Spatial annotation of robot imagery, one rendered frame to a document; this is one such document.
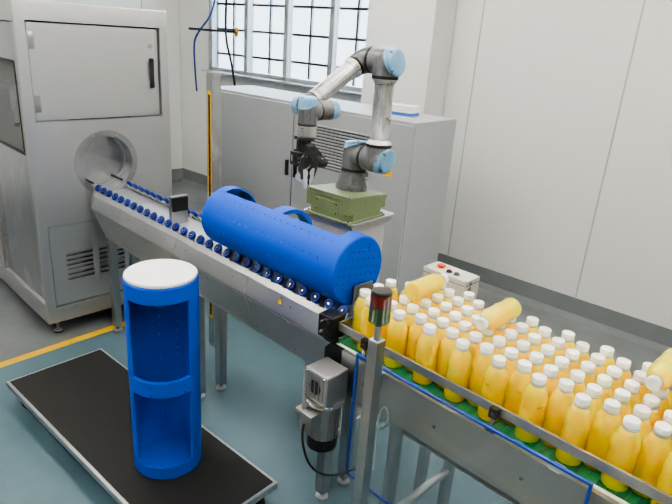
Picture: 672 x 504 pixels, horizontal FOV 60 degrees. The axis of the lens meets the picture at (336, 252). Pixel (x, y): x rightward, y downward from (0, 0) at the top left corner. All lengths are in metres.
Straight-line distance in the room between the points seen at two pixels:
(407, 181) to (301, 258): 1.72
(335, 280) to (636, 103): 2.92
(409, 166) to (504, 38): 1.51
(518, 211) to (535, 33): 1.34
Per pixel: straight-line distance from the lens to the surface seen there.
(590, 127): 4.65
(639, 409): 1.73
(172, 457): 2.80
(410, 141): 3.81
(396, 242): 3.99
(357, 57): 2.65
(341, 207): 2.60
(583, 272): 4.83
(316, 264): 2.21
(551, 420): 1.78
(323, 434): 2.17
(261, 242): 2.45
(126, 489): 2.71
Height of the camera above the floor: 1.95
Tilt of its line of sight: 21 degrees down
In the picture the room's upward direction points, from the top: 4 degrees clockwise
